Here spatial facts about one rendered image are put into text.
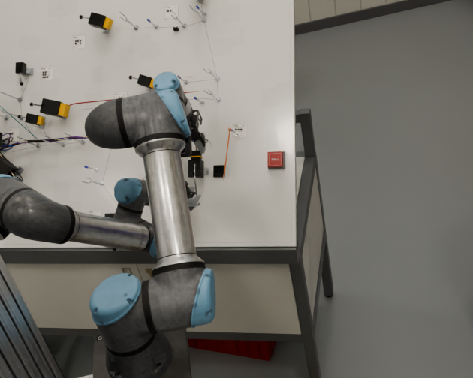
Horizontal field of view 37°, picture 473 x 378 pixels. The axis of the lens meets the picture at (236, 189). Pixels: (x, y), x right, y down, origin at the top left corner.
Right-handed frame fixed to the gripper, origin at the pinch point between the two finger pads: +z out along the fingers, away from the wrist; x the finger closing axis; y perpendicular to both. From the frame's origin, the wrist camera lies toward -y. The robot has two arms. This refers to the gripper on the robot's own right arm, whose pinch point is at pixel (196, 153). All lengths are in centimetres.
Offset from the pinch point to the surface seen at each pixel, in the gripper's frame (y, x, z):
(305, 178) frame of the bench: 15, -29, 42
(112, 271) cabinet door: -28, 37, 34
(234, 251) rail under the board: -26.0, -11.4, 19.9
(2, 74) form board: 32, 77, -7
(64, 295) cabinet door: -33, 61, 47
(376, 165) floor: 94, -48, 158
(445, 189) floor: 72, -85, 150
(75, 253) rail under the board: -27, 46, 21
